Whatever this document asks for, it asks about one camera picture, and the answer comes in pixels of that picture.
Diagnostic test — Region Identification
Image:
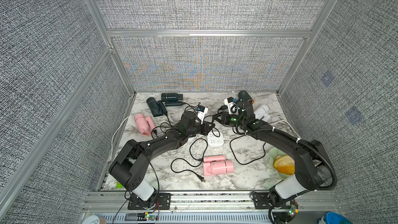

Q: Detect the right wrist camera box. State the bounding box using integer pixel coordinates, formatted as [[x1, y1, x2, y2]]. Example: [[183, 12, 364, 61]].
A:
[[224, 97, 238, 114]]

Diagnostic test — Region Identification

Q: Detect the right white power strip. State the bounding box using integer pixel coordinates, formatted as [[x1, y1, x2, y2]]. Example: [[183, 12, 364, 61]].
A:
[[207, 131, 224, 148]]

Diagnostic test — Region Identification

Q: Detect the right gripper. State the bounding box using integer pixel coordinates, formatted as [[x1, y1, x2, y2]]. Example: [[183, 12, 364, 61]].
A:
[[212, 111, 247, 130]]

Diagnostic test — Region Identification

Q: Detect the pink dryer front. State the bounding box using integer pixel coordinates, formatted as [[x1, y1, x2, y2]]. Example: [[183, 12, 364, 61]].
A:
[[203, 155, 234, 177]]

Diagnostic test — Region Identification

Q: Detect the pink dryer black cord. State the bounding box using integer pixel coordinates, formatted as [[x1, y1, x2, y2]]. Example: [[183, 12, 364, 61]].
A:
[[170, 138, 209, 183]]

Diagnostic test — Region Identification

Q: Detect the aluminium front rail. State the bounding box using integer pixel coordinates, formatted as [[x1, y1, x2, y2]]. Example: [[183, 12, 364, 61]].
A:
[[82, 190, 343, 213]]

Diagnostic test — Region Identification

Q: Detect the white folded hair dryer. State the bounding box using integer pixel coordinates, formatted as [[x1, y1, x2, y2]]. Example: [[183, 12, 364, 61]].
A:
[[254, 104, 271, 122]]

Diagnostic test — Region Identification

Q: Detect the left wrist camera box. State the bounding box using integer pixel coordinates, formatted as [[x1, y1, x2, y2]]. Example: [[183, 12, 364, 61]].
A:
[[197, 105, 208, 124]]

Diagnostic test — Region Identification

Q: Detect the white dryer black cord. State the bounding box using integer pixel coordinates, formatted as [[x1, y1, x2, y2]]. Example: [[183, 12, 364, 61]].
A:
[[229, 133, 267, 166]]

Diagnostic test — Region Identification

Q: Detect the green dryer copper nozzle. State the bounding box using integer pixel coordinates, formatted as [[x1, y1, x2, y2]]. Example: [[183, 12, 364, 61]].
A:
[[237, 90, 254, 104]]

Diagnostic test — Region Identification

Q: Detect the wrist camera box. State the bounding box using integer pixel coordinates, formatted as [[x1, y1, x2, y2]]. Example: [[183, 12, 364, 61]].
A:
[[224, 97, 238, 114], [197, 105, 208, 124]]

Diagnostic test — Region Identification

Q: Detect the green dryer black cord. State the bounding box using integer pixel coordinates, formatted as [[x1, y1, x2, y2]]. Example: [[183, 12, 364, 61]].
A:
[[208, 113, 224, 138]]

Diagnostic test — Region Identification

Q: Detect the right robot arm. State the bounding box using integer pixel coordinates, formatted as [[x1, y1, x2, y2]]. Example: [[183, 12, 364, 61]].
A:
[[218, 101, 337, 206]]

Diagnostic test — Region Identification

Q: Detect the white power strip cable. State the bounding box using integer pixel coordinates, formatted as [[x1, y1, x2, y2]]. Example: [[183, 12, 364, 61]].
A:
[[273, 119, 301, 139]]

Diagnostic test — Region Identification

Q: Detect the dark green dryer back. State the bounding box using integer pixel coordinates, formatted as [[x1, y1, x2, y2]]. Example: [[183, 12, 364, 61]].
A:
[[161, 93, 183, 106]]

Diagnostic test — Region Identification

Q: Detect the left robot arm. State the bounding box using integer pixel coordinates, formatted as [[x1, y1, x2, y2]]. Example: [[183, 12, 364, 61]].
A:
[[108, 111, 215, 202]]

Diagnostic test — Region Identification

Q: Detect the orange bread slice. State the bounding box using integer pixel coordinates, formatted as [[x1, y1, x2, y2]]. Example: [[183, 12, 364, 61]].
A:
[[273, 155, 295, 175]]

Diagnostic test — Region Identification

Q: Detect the green wavy plate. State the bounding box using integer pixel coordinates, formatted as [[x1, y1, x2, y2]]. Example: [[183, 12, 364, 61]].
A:
[[269, 148, 295, 179]]

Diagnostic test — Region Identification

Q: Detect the pink dryer left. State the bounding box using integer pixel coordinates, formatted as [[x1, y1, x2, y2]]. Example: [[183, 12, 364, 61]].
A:
[[134, 113, 155, 136]]

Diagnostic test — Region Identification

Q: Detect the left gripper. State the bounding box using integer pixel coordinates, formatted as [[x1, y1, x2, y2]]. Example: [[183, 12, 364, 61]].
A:
[[186, 120, 216, 138]]

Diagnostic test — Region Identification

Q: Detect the dark green dryer folded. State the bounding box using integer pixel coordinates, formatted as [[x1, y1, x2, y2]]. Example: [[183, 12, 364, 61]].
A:
[[146, 97, 168, 117]]

